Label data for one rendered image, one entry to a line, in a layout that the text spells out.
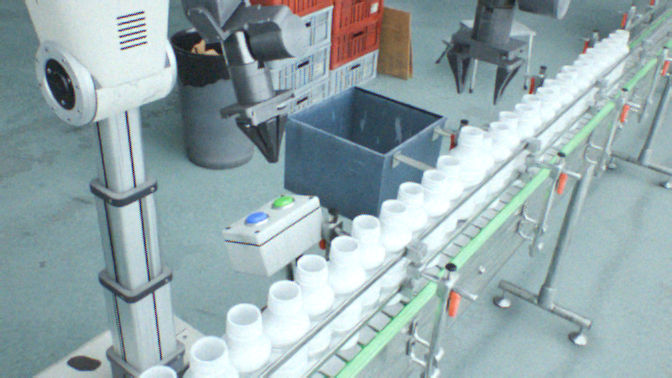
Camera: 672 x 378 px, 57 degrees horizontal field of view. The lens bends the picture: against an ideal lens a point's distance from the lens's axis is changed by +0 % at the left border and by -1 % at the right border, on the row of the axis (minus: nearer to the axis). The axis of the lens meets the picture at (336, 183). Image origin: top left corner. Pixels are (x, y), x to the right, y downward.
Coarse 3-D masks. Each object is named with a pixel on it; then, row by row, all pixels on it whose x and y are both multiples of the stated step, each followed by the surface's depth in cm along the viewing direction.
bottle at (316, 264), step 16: (304, 256) 77; (304, 272) 74; (320, 272) 75; (304, 288) 76; (320, 288) 76; (304, 304) 76; (320, 304) 76; (320, 320) 77; (320, 336) 79; (320, 352) 80; (320, 368) 82
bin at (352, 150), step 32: (352, 96) 184; (384, 96) 177; (288, 128) 162; (320, 128) 176; (352, 128) 189; (384, 128) 182; (416, 128) 175; (288, 160) 167; (320, 160) 159; (352, 160) 153; (384, 160) 146; (416, 160) 162; (320, 192) 164; (352, 192) 157; (384, 192) 153
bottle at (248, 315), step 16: (240, 304) 69; (240, 320) 70; (256, 320) 67; (224, 336) 70; (240, 336) 67; (256, 336) 67; (240, 352) 67; (256, 352) 68; (240, 368) 67; (256, 368) 68
